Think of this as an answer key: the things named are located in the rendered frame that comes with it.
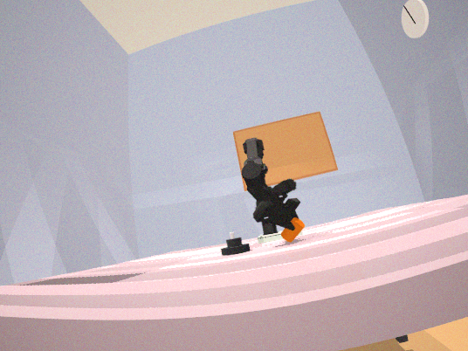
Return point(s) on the orange knob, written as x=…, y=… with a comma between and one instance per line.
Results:
x=290, y=235

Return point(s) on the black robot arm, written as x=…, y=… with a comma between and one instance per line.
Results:
x=254, y=171

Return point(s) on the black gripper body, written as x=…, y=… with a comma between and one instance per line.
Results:
x=266, y=204

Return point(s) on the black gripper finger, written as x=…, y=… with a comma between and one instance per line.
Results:
x=279, y=218
x=291, y=213

